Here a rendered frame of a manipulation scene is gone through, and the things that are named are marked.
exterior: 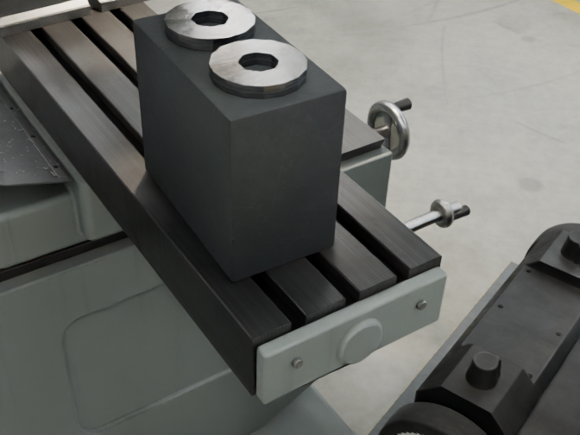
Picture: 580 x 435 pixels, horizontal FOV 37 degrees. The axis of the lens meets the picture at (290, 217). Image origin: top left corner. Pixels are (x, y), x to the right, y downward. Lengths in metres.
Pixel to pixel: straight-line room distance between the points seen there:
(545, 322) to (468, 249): 1.07
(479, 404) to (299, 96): 0.63
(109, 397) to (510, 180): 1.69
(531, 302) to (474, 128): 1.61
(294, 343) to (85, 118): 0.45
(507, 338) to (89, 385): 0.66
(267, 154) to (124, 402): 0.78
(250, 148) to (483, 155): 2.16
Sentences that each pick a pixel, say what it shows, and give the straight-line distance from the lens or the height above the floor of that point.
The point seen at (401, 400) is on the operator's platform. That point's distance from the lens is 1.52.
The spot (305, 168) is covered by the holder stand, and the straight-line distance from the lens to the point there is 0.80.
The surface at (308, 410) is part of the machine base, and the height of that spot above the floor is 0.20.
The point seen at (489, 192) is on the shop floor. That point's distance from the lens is 2.71.
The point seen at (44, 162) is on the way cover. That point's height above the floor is 0.91.
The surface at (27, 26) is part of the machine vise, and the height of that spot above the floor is 0.99.
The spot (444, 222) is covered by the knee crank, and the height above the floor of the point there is 0.56.
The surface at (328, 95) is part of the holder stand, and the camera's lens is 0.77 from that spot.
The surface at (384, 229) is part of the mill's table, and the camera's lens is 0.92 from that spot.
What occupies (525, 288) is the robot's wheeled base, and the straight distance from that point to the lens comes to 1.48.
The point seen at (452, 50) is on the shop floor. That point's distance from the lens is 3.50.
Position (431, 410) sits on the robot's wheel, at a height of 0.59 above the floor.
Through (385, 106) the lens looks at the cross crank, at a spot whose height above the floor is 0.73.
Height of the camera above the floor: 1.55
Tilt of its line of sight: 38 degrees down
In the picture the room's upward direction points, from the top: 2 degrees clockwise
